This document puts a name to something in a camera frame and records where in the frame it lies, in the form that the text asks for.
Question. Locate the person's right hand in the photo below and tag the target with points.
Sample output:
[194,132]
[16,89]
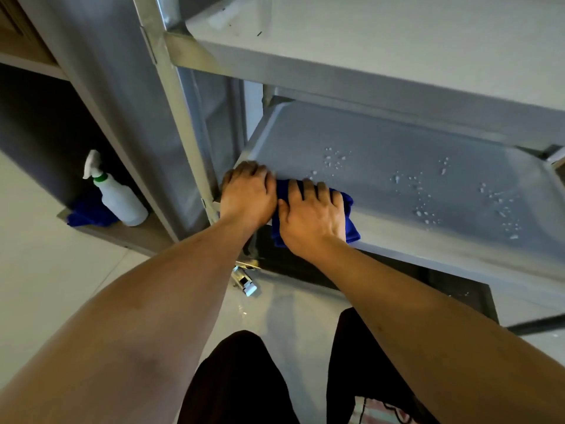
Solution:
[313,220]

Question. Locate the person's left forearm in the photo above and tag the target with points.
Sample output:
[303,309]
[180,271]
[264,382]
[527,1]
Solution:
[132,326]

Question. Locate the stainless steel service trolley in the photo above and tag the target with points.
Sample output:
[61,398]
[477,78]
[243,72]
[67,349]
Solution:
[176,105]

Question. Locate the blue cloth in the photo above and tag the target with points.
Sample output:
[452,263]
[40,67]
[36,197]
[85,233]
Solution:
[352,220]

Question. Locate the black shorts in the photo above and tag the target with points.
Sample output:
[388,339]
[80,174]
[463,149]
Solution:
[238,379]

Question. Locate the grey wooden service cabinet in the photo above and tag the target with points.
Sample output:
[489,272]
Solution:
[115,83]

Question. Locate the white spray bottle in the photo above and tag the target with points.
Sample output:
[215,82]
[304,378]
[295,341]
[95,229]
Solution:
[121,203]

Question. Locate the person's left hand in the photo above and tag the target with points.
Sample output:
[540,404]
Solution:
[247,194]

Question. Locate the dark blue rag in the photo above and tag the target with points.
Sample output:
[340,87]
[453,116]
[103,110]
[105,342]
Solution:
[88,211]

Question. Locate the person's right forearm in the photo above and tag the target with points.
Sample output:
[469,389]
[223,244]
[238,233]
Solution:
[441,348]

